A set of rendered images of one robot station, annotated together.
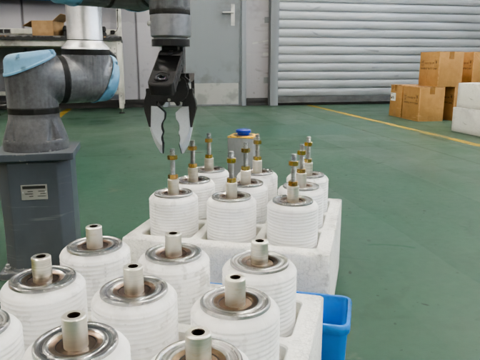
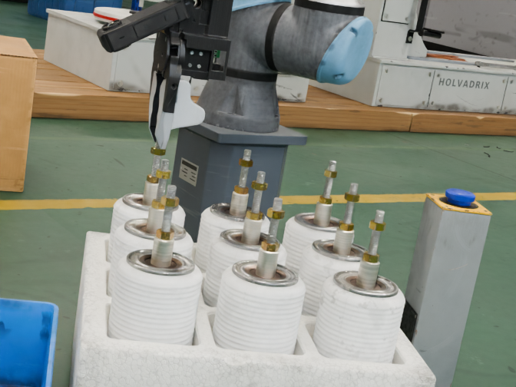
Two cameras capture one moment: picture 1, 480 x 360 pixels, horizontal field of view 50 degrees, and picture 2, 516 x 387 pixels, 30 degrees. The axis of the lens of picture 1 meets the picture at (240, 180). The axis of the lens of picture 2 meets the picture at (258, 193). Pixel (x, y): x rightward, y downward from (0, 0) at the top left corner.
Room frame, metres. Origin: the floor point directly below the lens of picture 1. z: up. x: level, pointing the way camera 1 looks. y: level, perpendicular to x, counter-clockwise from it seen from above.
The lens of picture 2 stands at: (0.58, -1.05, 0.60)
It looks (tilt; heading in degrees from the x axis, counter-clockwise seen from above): 14 degrees down; 65
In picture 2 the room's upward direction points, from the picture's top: 10 degrees clockwise
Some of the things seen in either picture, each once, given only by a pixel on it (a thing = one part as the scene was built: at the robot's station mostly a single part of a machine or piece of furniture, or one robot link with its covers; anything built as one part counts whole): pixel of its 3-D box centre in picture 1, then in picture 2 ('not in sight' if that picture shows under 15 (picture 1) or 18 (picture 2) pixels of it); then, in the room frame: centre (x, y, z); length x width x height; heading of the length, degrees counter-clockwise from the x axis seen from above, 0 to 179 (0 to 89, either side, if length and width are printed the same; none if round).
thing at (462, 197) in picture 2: (243, 133); (459, 199); (1.37, -0.01, 0.32); 0.04 x 0.04 x 0.02
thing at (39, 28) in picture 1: (48, 26); not in sight; (5.54, 1.99, 0.87); 0.40 x 0.30 x 0.23; 88
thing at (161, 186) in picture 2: (231, 171); (160, 190); (0.95, 0.02, 0.30); 0.01 x 0.01 x 0.08
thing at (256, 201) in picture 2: (245, 159); (256, 201); (1.07, -0.01, 0.30); 0.01 x 0.01 x 0.08
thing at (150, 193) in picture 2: (173, 186); (151, 193); (0.98, 0.13, 0.26); 0.02 x 0.02 x 0.03
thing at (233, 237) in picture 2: (245, 183); (249, 240); (1.07, -0.01, 0.25); 0.08 x 0.08 x 0.01
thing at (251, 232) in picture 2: (245, 177); (251, 230); (1.07, -0.01, 0.26); 0.02 x 0.02 x 0.03
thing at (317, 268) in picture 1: (245, 254); (229, 359); (1.07, -0.01, 0.09); 0.39 x 0.39 x 0.18; 76
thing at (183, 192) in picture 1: (173, 193); (150, 203); (0.98, 0.13, 0.25); 0.08 x 0.08 x 0.01
